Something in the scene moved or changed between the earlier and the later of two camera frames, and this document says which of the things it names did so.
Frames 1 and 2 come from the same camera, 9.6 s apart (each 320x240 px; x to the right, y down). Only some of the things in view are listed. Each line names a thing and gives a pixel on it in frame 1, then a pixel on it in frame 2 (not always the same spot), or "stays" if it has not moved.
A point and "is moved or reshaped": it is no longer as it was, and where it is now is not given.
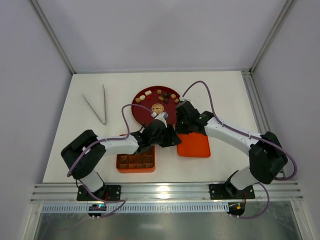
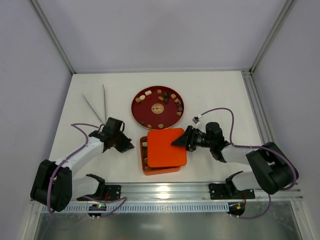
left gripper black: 169,136 → 119,144
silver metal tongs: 104,122 stays
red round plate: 157,99 stays
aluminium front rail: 267,193 stays
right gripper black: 184,119 → 189,139
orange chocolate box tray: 142,162 → 147,170
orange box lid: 193,145 is moved or reshaped
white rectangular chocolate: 148,92 stays
